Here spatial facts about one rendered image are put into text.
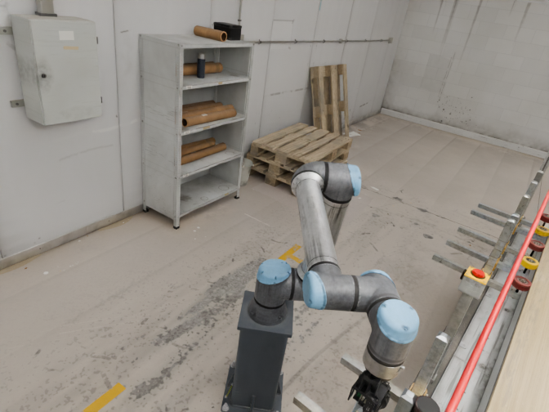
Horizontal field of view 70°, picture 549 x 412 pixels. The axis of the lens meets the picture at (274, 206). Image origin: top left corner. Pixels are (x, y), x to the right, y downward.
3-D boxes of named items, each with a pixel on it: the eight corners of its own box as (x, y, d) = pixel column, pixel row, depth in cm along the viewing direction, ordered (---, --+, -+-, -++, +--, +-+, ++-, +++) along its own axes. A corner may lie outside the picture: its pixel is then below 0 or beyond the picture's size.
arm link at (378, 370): (377, 331, 98) (413, 353, 93) (372, 345, 101) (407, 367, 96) (359, 351, 92) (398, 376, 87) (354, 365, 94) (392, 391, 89)
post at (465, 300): (421, 377, 157) (461, 290, 135) (425, 369, 160) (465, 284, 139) (431, 384, 154) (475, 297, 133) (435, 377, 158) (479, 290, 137)
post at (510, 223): (470, 295, 211) (507, 219, 188) (472, 293, 213) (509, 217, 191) (477, 299, 209) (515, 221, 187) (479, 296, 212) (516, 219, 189)
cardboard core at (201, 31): (194, 24, 331) (220, 31, 317) (200, 25, 337) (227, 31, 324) (193, 35, 334) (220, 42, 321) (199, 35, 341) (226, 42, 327)
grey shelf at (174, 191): (142, 211, 370) (138, 33, 298) (207, 184, 439) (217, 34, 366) (176, 230, 351) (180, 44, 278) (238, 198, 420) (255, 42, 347)
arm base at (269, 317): (245, 322, 183) (247, 306, 178) (250, 295, 200) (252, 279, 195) (285, 329, 183) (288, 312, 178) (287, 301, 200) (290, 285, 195)
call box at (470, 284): (456, 291, 135) (464, 273, 132) (461, 282, 140) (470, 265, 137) (477, 302, 132) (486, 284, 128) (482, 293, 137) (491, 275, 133)
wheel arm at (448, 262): (430, 260, 215) (433, 254, 213) (433, 257, 218) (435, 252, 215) (516, 302, 193) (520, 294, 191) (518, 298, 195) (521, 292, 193)
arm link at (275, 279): (253, 284, 193) (257, 254, 184) (287, 286, 195) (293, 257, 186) (253, 306, 179) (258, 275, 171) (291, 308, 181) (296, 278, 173)
